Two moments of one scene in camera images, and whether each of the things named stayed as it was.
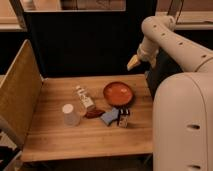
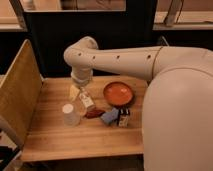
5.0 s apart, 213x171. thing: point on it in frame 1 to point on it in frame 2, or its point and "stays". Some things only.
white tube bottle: [84, 97] stays
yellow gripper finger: [133, 62] to [73, 92]
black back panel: [87, 42] stays
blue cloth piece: [110, 116] stays
